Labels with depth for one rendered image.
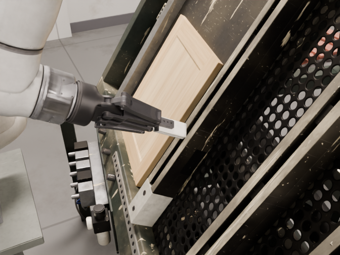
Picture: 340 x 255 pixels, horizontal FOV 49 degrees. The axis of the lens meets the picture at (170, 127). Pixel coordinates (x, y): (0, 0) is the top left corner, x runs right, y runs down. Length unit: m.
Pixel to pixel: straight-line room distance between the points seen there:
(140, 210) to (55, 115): 0.52
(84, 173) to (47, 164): 1.27
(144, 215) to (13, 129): 0.57
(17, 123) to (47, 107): 0.77
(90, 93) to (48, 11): 0.15
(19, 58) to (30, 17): 0.06
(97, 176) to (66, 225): 0.88
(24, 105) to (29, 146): 2.33
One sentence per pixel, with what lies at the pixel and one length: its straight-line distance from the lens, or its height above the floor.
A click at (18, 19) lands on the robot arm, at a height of 1.60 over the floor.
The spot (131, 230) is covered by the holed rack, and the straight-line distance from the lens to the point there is 1.12.
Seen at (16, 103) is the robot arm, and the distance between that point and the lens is 0.60.
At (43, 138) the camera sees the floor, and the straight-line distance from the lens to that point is 2.98.
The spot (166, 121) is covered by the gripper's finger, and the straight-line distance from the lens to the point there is 0.71.
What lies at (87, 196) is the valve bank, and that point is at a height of 0.73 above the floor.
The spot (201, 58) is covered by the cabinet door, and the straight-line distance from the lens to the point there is 1.12.
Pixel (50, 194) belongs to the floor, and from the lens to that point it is 2.53.
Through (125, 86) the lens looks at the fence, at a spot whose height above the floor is 1.01.
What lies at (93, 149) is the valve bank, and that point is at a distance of 1.63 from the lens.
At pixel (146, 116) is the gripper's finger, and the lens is 0.66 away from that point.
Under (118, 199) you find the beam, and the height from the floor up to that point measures 0.85.
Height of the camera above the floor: 1.78
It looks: 37 degrees down
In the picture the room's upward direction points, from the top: straight up
